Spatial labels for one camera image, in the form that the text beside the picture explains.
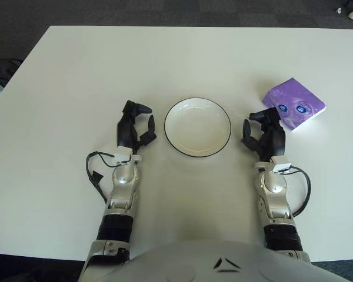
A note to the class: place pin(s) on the black bag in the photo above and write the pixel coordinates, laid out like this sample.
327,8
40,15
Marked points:
3,69

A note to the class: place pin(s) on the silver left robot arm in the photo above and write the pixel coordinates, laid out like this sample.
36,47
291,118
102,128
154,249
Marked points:
122,179

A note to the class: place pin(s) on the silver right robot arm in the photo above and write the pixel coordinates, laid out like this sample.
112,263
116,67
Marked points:
273,185

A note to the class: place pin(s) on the white plate with black rim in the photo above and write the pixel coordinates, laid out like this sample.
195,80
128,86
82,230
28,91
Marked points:
197,129

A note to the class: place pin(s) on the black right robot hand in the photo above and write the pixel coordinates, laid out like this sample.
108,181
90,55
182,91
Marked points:
273,138

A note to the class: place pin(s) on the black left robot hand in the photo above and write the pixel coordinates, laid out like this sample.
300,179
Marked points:
125,129

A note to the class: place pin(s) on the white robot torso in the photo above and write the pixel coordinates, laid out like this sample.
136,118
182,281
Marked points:
194,264

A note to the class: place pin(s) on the purple tissue paper pack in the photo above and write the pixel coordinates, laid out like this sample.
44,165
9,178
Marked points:
294,94

